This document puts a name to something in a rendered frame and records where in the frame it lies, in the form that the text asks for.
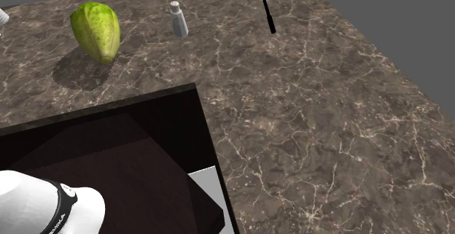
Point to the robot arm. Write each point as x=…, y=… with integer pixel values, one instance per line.
x=25, y=204

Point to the grey salt shaker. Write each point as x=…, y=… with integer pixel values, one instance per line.
x=178, y=22

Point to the white ribbed object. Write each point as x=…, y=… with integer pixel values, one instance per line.
x=2, y=16

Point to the green romaine lettuce head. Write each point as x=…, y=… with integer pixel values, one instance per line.
x=96, y=30

